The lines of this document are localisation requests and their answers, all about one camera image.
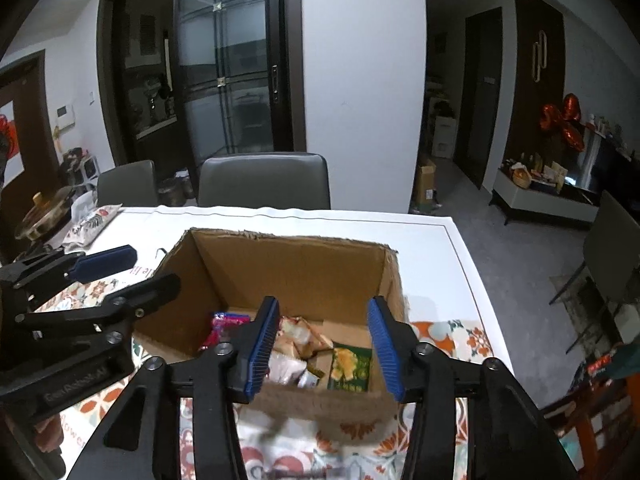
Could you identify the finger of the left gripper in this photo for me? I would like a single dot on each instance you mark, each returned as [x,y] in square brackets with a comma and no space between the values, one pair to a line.
[135,299]
[57,269]

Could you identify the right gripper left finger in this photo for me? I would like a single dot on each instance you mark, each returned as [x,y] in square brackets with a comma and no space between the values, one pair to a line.
[139,436]

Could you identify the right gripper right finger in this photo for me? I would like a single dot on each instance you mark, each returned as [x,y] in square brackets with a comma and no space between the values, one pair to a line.
[508,437]

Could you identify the magenta snack bag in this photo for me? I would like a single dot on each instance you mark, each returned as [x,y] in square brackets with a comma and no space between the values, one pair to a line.
[222,326]

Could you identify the gold brown snack packet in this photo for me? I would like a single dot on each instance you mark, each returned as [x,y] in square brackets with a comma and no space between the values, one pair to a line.
[298,339]

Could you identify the beige snack packet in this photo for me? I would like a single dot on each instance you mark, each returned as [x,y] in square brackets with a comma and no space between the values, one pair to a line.
[287,371]

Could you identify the person left hand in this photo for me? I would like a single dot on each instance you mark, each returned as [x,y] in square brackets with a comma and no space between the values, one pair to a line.
[49,434]

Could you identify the cooking pot with lid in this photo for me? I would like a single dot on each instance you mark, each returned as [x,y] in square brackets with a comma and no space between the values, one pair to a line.
[45,215]

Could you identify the white patterned snack bag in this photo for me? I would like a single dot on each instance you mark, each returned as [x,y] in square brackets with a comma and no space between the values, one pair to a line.
[83,233]

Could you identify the red fu door poster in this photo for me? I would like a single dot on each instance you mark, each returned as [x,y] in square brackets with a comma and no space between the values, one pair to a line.
[12,165]

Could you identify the grey dining chair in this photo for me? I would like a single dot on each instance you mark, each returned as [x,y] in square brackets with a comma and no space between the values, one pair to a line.
[130,185]
[276,180]

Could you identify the green yellow snack packet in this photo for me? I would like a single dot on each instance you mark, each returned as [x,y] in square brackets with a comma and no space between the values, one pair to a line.
[350,368]

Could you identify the patterned tile table mat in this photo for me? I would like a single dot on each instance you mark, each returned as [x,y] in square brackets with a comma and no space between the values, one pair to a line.
[362,450]

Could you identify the brown cardboard box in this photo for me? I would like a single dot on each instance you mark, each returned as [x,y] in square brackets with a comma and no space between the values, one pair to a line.
[327,281]

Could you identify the white low cabinet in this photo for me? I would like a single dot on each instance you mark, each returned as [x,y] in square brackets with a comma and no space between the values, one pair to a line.
[519,205]

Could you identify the cardboard box on floor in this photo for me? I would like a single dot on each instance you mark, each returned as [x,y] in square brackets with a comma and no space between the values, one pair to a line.
[424,185]

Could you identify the red foil balloons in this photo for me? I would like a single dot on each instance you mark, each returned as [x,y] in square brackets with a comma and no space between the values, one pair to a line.
[565,117]

